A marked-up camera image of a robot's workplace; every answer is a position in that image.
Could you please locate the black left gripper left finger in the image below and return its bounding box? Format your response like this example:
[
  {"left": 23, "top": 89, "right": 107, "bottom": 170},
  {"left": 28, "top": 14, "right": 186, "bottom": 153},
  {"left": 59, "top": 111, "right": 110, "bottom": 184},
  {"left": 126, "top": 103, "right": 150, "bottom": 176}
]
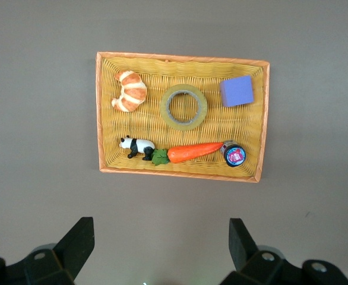
[{"left": 0, "top": 217, "right": 96, "bottom": 285}]

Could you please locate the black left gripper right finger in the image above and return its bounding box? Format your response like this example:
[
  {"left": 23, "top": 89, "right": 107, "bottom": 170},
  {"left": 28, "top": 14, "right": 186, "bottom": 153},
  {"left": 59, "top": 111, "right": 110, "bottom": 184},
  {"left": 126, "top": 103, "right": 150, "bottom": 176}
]
[{"left": 220, "top": 218, "right": 348, "bottom": 285}]

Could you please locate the yellowish clear tape roll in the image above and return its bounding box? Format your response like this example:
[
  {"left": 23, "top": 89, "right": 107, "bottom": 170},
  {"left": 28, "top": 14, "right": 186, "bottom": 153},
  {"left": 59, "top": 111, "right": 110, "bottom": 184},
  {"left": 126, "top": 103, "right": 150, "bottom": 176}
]
[{"left": 159, "top": 84, "right": 208, "bottom": 132}]

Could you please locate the yellow wicker basket orange rim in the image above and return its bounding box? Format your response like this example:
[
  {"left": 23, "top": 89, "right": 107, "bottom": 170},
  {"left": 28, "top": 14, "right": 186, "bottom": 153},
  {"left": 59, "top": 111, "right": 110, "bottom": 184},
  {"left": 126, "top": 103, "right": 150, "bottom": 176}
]
[{"left": 95, "top": 52, "right": 271, "bottom": 183}]

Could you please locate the small jar with printed lid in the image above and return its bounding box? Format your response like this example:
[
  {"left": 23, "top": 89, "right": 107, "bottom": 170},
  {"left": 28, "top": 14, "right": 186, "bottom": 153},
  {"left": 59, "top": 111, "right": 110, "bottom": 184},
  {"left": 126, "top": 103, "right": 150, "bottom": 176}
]
[{"left": 220, "top": 140, "right": 247, "bottom": 168}]

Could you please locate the toy orange carrot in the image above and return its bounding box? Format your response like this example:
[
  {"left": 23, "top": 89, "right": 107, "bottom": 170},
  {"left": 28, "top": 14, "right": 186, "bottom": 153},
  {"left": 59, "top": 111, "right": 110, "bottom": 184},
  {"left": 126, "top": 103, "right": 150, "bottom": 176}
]
[{"left": 150, "top": 142, "right": 224, "bottom": 166}]

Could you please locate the toy panda figure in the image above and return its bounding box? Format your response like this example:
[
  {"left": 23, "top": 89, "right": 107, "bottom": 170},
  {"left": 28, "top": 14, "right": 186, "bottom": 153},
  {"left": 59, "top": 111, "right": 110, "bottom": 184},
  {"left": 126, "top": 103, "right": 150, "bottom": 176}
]
[{"left": 119, "top": 135, "right": 156, "bottom": 162}]

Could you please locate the brown table mat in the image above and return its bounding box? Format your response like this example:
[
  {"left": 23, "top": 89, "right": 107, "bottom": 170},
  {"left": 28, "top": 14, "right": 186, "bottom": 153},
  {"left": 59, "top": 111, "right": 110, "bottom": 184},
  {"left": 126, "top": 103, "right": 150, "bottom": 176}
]
[{"left": 0, "top": 0, "right": 348, "bottom": 285}]

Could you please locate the purple foam cube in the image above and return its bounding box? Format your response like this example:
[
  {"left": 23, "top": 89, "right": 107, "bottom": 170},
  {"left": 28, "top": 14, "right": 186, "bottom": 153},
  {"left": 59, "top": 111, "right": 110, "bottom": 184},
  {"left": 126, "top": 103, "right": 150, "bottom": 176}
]
[{"left": 219, "top": 75, "right": 255, "bottom": 108}]

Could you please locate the toy croissant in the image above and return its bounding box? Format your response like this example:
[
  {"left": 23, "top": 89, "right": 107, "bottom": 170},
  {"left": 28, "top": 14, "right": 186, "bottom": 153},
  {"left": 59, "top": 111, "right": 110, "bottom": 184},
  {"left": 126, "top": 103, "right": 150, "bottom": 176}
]
[{"left": 111, "top": 70, "right": 148, "bottom": 113}]

